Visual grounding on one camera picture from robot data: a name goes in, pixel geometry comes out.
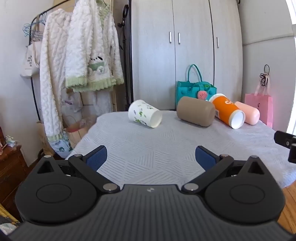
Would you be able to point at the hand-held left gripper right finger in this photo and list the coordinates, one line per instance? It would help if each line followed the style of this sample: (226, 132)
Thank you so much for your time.
(204, 159)

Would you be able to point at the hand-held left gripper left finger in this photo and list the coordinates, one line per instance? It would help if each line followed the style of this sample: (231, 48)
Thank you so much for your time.
(97, 158)

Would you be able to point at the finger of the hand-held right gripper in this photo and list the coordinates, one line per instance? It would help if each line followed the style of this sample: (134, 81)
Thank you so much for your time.
(283, 138)

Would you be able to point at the pink cup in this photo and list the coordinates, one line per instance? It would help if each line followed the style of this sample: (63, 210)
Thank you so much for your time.
(251, 113)

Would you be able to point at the brown cup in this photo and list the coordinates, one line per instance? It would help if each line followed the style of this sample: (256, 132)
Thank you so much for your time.
(196, 111)

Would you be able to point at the orange paper cup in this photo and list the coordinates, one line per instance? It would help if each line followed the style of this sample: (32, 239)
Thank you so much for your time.
(225, 107)

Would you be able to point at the white green-print paper cup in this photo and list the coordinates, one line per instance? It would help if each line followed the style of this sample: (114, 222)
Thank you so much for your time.
(141, 113)

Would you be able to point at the pink gift bag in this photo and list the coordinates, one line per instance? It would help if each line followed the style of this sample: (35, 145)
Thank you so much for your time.
(262, 106)

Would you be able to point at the white quilted bedspread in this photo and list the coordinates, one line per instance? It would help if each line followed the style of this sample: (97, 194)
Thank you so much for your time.
(150, 141)

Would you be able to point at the strawberry bag charm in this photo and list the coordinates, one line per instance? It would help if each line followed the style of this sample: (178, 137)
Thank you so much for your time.
(202, 95)

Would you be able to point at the teal felt handbag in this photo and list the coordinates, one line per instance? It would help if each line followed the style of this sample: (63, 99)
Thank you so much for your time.
(187, 91)

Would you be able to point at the black clothes rack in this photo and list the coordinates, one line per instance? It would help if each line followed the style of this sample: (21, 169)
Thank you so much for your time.
(34, 99)

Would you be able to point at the dark wooden dresser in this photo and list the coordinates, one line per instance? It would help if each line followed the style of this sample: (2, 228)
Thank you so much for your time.
(11, 171)

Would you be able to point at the white fleece robe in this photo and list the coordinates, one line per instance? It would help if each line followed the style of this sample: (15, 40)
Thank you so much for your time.
(53, 69)

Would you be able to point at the light wooden wardrobe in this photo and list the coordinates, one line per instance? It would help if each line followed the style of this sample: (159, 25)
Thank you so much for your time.
(152, 58)

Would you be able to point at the white canvas tote bag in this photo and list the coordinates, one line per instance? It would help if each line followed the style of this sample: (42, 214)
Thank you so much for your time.
(31, 60)

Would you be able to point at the white fleece jacket green trim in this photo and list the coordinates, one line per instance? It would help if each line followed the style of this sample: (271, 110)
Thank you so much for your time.
(92, 37)

